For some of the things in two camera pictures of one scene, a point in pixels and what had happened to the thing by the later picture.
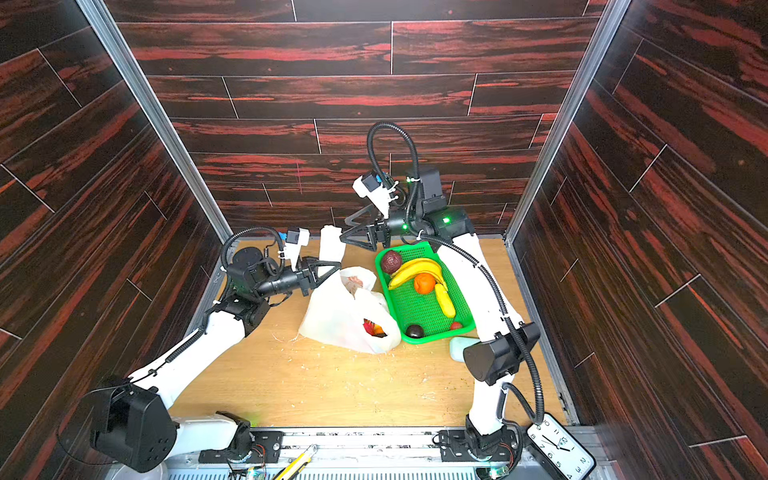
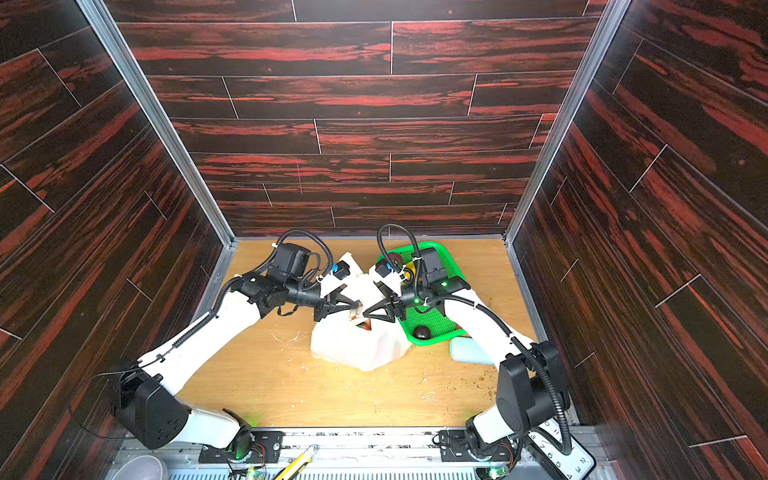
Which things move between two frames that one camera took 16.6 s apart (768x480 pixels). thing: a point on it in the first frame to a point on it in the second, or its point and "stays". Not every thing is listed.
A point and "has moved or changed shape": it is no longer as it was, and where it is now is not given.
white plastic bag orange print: x=348 y=310 has moved or changed shape
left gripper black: x=306 y=276 to x=327 y=303
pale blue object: x=457 y=346 stays
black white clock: x=561 y=449 stays
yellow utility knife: x=297 y=464 stays
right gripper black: x=377 y=231 to x=391 y=306
